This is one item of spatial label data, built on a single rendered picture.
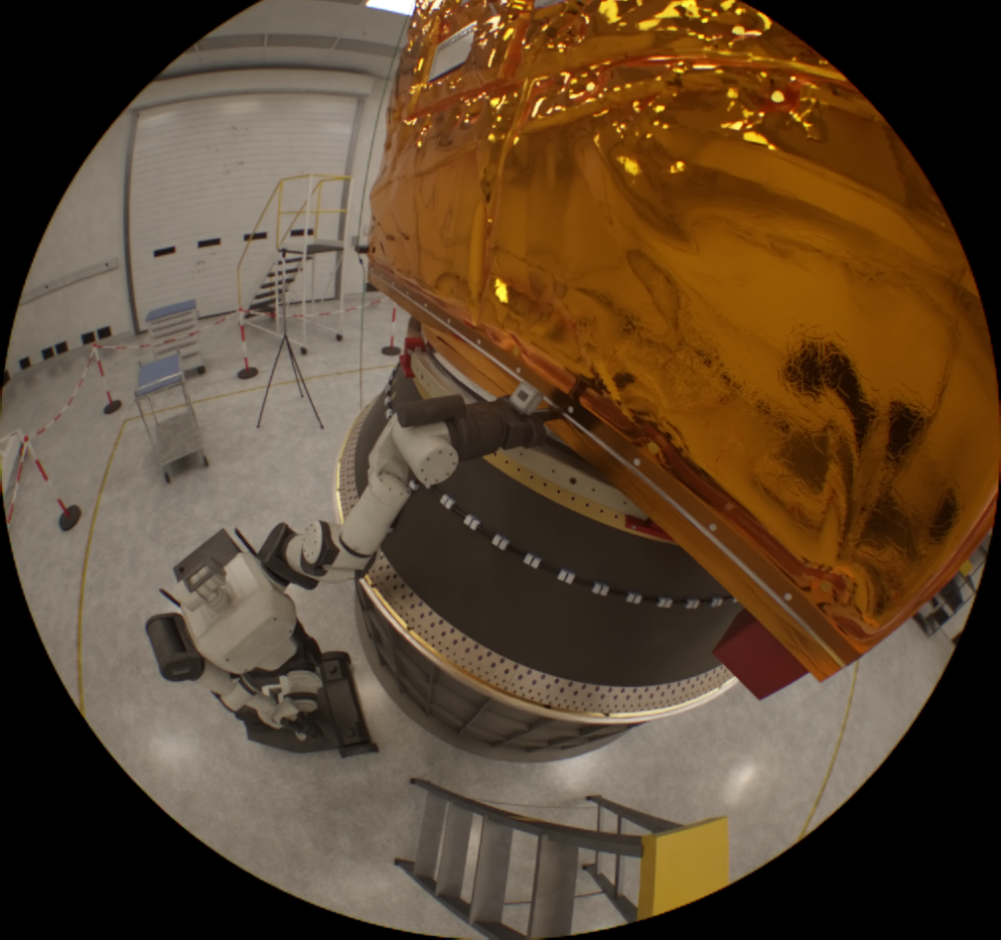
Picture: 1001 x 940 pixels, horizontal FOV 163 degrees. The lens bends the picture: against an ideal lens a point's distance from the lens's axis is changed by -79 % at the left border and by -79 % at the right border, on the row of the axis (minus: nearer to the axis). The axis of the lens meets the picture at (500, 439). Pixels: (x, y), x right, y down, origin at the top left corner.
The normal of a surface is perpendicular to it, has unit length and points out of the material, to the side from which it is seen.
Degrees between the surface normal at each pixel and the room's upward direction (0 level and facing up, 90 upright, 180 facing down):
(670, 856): 0
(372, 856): 0
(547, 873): 0
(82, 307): 90
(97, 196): 90
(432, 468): 88
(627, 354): 91
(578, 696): 43
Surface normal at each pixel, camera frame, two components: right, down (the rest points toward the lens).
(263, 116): 0.58, 0.56
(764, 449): -0.81, 0.20
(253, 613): 0.58, -0.26
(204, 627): 0.02, -0.77
